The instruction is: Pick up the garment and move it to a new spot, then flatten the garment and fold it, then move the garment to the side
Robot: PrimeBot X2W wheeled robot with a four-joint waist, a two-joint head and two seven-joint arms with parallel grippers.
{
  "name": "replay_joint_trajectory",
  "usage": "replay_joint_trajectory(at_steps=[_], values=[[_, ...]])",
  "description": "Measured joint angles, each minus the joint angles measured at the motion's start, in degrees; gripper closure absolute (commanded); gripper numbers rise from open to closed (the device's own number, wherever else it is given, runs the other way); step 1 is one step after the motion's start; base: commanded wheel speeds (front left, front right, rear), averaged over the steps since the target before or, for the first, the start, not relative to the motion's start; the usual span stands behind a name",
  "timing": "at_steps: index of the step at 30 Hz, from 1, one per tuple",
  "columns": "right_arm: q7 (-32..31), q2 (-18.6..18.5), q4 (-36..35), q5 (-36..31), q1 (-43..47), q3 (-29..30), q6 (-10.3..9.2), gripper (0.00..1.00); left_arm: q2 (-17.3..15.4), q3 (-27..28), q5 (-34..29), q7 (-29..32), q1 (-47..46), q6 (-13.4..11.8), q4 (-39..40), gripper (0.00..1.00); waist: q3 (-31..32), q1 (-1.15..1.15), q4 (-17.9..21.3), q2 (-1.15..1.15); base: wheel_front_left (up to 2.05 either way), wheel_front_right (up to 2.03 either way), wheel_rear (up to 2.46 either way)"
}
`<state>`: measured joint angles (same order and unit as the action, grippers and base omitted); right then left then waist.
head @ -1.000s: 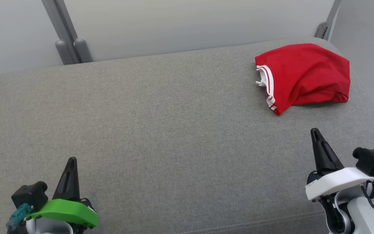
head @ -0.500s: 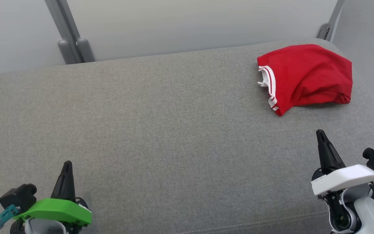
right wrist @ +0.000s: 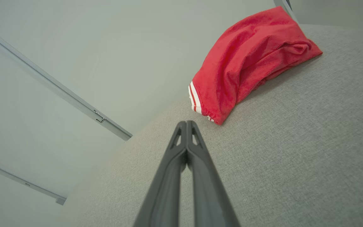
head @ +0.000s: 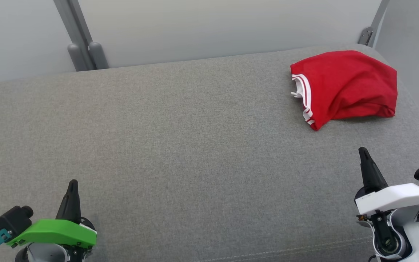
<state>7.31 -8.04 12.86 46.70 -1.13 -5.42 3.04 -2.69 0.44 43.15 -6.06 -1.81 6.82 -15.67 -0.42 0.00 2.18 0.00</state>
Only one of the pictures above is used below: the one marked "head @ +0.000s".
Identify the red Bulls 23 jersey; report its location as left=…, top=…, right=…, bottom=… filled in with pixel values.
left=290, top=50, right=398, bottom=131

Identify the grey partition end post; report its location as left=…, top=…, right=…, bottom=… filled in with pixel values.
left=358, top=0, right=390, bottom=47

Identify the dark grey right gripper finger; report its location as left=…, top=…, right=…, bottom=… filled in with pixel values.
left=358, top=147, right=389, bottom=193

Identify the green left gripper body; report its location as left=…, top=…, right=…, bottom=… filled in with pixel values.
left=6, top=218, right=97, bottom=249

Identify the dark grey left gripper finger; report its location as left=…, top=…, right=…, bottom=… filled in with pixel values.
left=56, top=179, right=82, bottom=223

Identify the grey fabric sofa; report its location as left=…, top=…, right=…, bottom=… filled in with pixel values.
left=0, top=44, right=419, bottom=262

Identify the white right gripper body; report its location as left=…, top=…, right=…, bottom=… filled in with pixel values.
left=355, top=183, right=419, bottom=216

